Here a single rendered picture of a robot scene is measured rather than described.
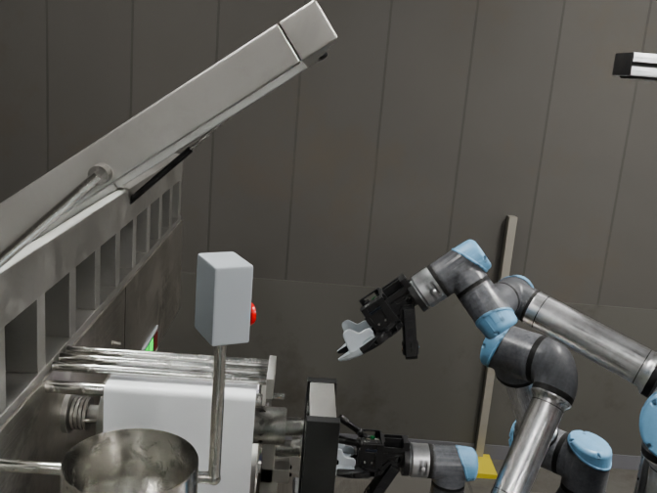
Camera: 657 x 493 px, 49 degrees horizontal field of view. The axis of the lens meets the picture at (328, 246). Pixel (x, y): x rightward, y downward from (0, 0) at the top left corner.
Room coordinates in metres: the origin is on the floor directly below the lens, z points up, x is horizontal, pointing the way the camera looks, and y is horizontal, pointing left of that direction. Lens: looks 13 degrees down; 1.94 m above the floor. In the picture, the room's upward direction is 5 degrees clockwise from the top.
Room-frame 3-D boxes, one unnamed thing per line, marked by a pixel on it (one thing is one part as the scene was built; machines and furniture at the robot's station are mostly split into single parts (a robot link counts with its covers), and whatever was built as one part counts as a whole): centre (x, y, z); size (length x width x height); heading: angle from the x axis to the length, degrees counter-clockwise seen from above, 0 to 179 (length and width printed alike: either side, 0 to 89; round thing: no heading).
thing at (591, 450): (1.78, -0.74, 0.98); 0.13 x 0.12 x 0.14; 49
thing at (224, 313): (0.86, 0.12, 1.66); 0.07 x 0.07 x 0.10; 29
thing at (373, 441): (1.48, -0.16, 1.12); 0.12 x 0.08 x 0.09; 92
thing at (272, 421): (1.16, 0.08, 1.34); 0.06 x 0.06 x 0.06; 2
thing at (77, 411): (1.15, 0.39, 1.34); 0.07 x 0.07 x 0.07; 2
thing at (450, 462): (1.49, -0.32, 1.11); 0.11 x 0.08 x 0.09; 92
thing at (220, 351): (0.86, 0.12, 1.51); 0.02 x 0.02 x 0.20
